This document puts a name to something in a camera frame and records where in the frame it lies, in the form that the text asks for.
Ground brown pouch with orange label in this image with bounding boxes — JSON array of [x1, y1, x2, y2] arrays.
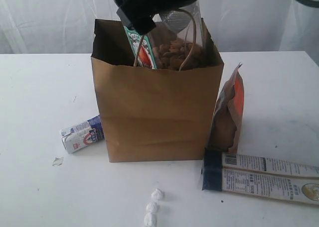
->
[[207, 63, 244, 154]]

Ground blue white milk carton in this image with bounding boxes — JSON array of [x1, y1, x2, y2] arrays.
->
[[60, 115, 105, 154]]

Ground nut jar with gold lid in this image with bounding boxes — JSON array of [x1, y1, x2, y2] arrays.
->
[[124, 1, 205, 71]]

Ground white candy bottom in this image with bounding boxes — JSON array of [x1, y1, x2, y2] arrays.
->
[[144, 213, 157, 227]]

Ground white long noodle package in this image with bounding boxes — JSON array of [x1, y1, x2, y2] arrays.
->
[[202, 149, 319, 206]]

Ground white candy top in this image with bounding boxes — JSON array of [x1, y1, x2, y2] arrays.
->
[[151, 188, 165, 201]]

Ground brown paper bag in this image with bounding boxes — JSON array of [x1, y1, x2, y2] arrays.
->
[[91, 19, 224, 162]]

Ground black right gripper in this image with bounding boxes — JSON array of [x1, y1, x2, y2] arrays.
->
[[114, 0, 197, 35]]

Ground white curtain backdrop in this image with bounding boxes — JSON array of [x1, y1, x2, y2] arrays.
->
[[0, 0, 319, 62]]

